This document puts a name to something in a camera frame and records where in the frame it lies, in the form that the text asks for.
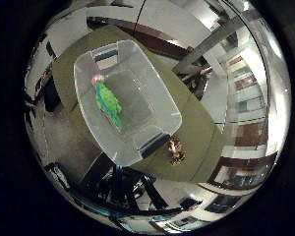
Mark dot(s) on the person seated at table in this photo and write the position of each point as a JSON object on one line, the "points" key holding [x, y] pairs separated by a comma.
{"points": [[198, 80]]}

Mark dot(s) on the grey metal pole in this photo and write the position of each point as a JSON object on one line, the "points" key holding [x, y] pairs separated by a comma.
{"points": [[213, 41]]}

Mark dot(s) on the tiger striped plush toy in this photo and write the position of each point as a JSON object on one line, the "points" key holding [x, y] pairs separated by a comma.
{"points": [[177, 149]]}

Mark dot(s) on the black metal stand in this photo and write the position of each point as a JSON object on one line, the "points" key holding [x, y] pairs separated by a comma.
{"points": [[121, 183]]}

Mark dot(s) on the clear plastic container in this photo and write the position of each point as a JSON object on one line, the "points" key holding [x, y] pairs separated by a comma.
{"points": [[137, 98]]}

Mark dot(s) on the green plush toy pink head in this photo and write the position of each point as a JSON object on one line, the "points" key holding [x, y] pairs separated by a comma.
{"points": [[108, 101]]}

